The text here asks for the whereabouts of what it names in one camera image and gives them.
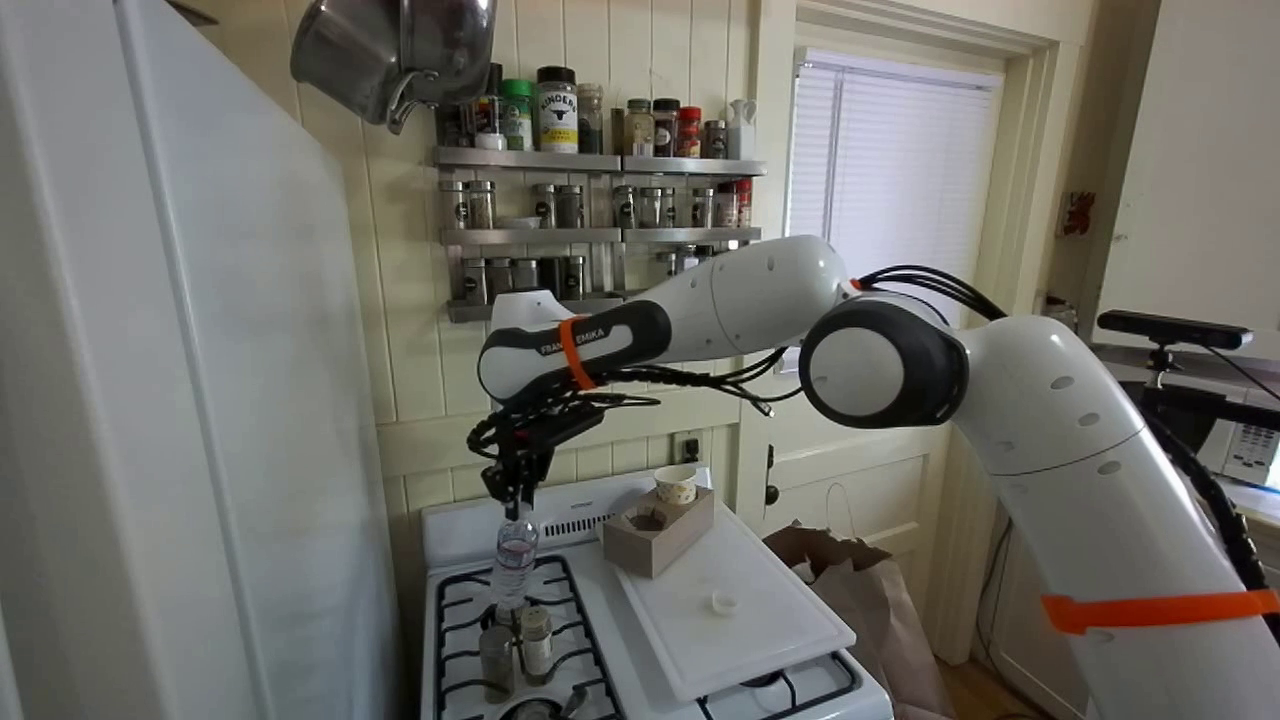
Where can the white refrigerator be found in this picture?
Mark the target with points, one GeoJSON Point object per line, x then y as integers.
{"type": "Point", "coordinates": [188, 497]}

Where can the clear plastic water bottle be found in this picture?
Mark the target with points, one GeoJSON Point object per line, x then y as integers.
{"type": "Point", "coordinates": [512, 558]}

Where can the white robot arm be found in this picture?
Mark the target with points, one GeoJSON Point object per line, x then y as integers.
{"type": "Point", "coordinates": [1136, 573]}

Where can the paper cup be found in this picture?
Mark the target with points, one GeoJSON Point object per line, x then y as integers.
{"type": "Point", "coordinates": [676, 487]}

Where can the black stove grate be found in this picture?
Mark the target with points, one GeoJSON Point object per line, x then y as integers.
{"type": "Point", "coordinates": [454, 675]}

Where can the brown paper bag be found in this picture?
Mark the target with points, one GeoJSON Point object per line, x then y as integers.
{"type": "Point", "coordinates": [869, 595]}

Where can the hanging steel pot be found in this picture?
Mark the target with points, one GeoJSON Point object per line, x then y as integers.
{"type": "Point", "coordinates": [382, 57]}

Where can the large white label jar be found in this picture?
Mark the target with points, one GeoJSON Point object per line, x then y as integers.
{"type": "Point", "coordinates": [559, 109]}

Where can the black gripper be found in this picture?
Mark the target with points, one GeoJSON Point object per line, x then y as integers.
{"type": "Point", "coordinates": [523, 441]}

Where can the white cutting board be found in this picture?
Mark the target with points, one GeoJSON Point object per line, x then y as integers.
{"type": "Point", "coordinates": [778, 616]}

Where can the window blind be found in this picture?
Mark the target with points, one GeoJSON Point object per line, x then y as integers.
{"type": "Point", "coordinates": [890, 165]}

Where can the glass spice bottle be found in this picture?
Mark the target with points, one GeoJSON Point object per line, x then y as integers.
{"type": "Point", "coordinates": [535, 642]}

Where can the white gas stove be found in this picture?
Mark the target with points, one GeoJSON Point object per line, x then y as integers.
{"type": "Point", "coordinates": [569, 526]}

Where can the metal spice rack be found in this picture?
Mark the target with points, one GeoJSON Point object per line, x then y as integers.
{"type": "Point", "coordinates": [588, 231]}

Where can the brown cardboard box holder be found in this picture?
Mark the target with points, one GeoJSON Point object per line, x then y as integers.
{"type": "Point", "coordinates": [648, 535]}

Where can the white bottle cap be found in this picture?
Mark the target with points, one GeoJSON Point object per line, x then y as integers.
{"type": "Point", "coordinates": [722, 606]}

